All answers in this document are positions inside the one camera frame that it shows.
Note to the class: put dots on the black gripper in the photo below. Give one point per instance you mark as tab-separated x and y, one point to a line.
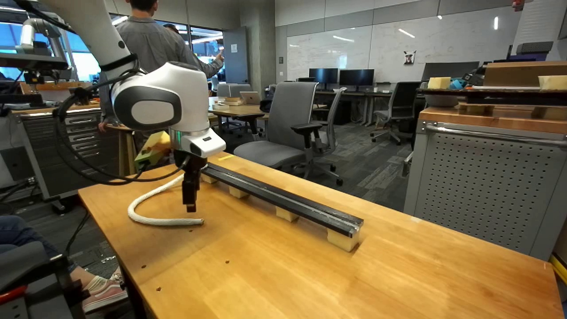
190	163

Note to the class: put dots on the black grooved rail wooden blocks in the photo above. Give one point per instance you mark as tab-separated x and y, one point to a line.
283	199

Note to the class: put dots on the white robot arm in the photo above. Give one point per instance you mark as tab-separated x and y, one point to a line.
170	89

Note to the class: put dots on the wooden stool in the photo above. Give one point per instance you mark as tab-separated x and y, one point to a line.
122	154

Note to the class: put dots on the grey office chair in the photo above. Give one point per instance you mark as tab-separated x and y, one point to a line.
289	112

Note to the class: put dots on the white sneaker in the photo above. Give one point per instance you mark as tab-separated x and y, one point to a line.
106	293

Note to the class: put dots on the black drawer tool cabinet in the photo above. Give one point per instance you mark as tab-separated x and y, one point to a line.
64	147

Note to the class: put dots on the person in grey shirt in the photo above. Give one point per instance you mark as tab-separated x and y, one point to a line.
152	41

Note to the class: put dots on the black computer monitor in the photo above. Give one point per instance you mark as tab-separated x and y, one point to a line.
322	76
356	76

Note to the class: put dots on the seated person dark trousers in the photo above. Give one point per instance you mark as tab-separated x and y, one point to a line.
18	231

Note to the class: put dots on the black office chair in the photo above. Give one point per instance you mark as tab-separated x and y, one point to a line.
404	99

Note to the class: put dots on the yellow foam block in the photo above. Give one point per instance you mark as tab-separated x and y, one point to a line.
438	83

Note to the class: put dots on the wooden workbench top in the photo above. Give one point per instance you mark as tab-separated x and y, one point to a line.
501	121

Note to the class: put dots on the large wooden box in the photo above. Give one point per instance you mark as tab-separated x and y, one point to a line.
519	73

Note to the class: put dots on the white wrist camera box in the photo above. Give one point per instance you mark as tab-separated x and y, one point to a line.
205	142

